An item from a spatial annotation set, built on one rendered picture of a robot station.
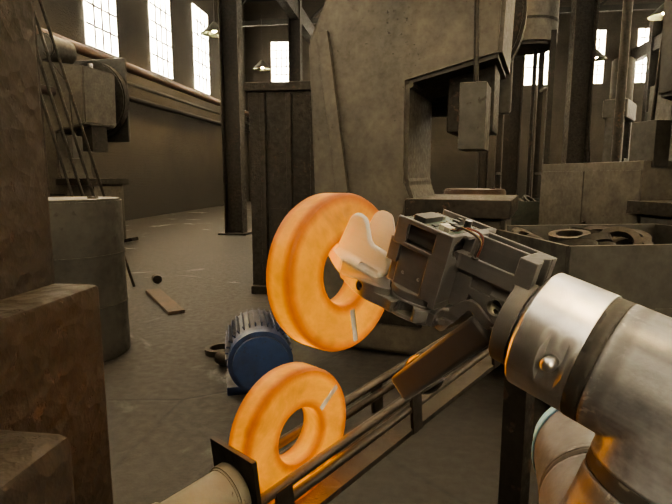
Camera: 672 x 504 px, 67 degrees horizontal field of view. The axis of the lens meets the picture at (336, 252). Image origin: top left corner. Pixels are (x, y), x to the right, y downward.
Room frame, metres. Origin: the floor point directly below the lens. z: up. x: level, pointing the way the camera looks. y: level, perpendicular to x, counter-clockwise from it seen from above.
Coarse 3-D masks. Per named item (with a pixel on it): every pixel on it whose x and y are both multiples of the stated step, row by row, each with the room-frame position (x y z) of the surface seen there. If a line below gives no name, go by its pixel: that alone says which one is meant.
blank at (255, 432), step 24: (264, 384) 0.53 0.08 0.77; (288, 384) 0.53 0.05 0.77; (312, 384) 0.56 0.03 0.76; (336, 384) 0.59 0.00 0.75; (240, 408) 0.52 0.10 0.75; (264, 408) 0.51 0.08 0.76; (288, 408) 0.53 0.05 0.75; (312, 408) 0.56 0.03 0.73; (336, 408) 0.59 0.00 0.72; (240, 432) 0.50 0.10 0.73; (264, 432) 0.50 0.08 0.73; (312, 432) 0.57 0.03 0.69; (336, 432) 0.59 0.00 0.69; (264, 456) 0.50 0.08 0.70; (288, 456) 0.56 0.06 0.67; (312, 456) 0.56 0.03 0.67; (264, 480) 0.50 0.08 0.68
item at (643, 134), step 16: (656, 80) 3.44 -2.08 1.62; (656, 96) 3.43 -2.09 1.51; (640, 128) 3.46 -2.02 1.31; (656, 128) 3.34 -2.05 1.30; (640, 144) 3.45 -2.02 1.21; (656, 144) 3.34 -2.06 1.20; (640, 160) 3.44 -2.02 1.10; (656, 160) 3.34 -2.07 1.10; (640, 208) 3.26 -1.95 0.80; (656, 208) 3.14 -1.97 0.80
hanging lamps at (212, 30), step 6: (660, 6) 11.21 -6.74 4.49; (654, 12) 11.20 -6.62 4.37; (660, 12) 11.04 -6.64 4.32; (648, 18) 11.40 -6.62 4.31; (654, 18) 11.49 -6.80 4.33; (660, 18) 11.49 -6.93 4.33; (210, 24) 12.49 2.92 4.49; (216, 24) 12.50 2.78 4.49; (204, 30) 12.37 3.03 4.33; (210, 30) 12.28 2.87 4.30; (216, 30) 12.31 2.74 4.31; (210, 36) 12.83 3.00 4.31; (216, 36) 12.87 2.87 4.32; (600, 54) 14.97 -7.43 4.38; (600, 60) 15.37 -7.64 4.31; (258, 66) 16.28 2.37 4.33; (264, 66) 16.29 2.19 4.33
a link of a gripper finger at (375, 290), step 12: (348, 264) 0.45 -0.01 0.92; (348, 276) 0.44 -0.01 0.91; (360, 276) 0.44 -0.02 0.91; (372, 276) 0.43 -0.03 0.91; (384, 276) 0.44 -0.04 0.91; (360, 288) 0.43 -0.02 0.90; (372, 288) 0.41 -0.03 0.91; (384, 288) 0.41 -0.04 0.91; (372, 300) 0.42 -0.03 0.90; (384, 300) 0.41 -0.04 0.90; (396, 300) 0.41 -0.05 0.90
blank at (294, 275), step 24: (288, 216) 0.47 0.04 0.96; (312, 216) 0.46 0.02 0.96; (336, 216) 0.48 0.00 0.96; (288, 240) 0.45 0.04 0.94; (312, 240) 0.46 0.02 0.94; (336, 240) 0.48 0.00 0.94; (288, 264) 0.44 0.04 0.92; (312, 264) 0.46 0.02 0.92; (288, 288) 0.44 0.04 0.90; (312, 288) 0.46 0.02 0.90; (288, 312) 0.44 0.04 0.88; (312, 312) 0.46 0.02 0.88; (336, 312) 0.48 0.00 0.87; (360, 312) 0.51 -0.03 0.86; (312, 336) 0.46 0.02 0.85; (336, 336) 0.48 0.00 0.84; (360, 336) 0.51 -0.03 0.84
